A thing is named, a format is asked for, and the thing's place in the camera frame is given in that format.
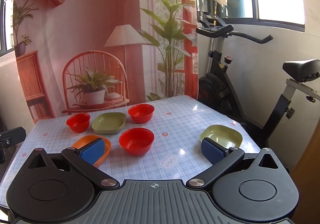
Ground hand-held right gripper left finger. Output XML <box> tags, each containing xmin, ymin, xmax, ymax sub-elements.
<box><xmin>26</xmin><ymin>138</ymin><xmax>120</xmax><ymax>189</ymax></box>

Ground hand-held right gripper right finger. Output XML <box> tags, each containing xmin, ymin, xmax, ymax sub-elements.
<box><xmin>186</xmin><ymin>137</ymin><xmax>288</xmax><ymax>191</ymax></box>

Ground orange plate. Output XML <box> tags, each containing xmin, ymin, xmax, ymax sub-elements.
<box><xmin>71</xmin><ymin>135</ymin><xmax>112</xmax><ymax>167</ymax></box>

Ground green plate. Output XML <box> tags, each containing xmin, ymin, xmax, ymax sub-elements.
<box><xmin>91</xmin><ymin>112</ymin><xmax>127</xmax><ymax>135</ymax></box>
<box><xmin>200</xmin><ymin>125</ymin><xmax>243</xmax><ymax>152</ymax></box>

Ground red bowl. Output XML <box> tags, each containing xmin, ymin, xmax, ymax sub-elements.
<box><xmin>66</xmin><ymin>113</ymin><xmax>91</xmax><ymax>133</ymax></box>
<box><xmin>119</xmin><ymin>128</ymin><xmax>155</xmax><ymax>156</ymax></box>
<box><xmin>128</xmin><ymin>104</ymin><xmax>155</xmax><ymax>124</ymax></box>

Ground black exercise bike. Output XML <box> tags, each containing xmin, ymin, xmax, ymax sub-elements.
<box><xmin>196</xmin><ymin>11</ymin><xmax>320</xmax><ymax>154</ymax></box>

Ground wooden panel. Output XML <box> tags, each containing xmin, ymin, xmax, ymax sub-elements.
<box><xmin>290</xmin><ymin>149</ymin><xmax>320</xmax><ymax>224</ymax></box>

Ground printed room backdrop cloth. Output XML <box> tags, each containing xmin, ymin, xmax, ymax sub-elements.
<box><xmin>14</xmin><ymin>0</ymin><xmax>200</xmax><ymax>124</ymax></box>

